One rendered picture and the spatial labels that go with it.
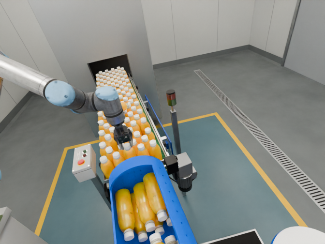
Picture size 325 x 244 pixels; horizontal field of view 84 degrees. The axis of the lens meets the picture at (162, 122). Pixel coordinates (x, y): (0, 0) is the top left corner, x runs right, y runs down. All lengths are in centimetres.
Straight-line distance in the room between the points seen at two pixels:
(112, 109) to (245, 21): 523
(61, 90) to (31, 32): 458
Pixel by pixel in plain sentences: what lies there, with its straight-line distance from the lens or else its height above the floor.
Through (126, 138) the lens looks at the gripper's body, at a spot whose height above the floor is 126.
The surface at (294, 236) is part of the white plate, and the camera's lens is 93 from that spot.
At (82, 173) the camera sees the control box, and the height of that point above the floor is 106.
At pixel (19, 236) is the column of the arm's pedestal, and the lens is 131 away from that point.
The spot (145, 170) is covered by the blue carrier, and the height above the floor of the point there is 112.
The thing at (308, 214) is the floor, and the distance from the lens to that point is 228.
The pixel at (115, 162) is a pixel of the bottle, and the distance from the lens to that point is 110.
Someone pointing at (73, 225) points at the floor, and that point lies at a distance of 235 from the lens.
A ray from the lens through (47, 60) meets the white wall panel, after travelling 539.
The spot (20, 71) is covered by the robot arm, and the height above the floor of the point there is 165.
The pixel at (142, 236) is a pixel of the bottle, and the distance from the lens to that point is 90.
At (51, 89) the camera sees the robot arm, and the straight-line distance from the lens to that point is 78.
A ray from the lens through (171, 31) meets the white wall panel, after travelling 505.
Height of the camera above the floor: 184
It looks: 37 degrees down
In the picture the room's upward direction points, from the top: 10 degrees counter-clockwise
